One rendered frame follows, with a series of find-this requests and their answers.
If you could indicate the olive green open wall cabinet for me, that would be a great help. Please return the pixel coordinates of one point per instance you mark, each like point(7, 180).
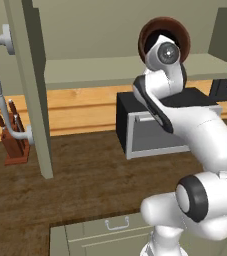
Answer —
point(95, 70)

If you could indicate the black toaster oven grey door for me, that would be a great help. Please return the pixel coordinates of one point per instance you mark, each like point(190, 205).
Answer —
point(151, 140)

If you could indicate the olive green drawer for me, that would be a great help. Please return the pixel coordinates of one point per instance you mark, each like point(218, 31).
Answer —
point(85, 230)
point(111, 248)

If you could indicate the olive green lower drawer front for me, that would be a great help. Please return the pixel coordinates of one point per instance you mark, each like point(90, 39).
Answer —
point(111, 248)

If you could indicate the olive green cabinet door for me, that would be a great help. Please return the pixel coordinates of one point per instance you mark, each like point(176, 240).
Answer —
point(28, 83)

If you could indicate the brown wooden knife block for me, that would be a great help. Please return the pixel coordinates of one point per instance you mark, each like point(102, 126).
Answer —
point(16, 151)

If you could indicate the brown bowl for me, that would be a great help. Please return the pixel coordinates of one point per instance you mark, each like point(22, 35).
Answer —
point(182, 35)

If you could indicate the black appliance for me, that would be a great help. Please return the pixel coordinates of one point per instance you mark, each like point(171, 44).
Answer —
point(225, 89)

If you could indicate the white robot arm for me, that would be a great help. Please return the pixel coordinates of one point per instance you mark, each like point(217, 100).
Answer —
point(205, 140)

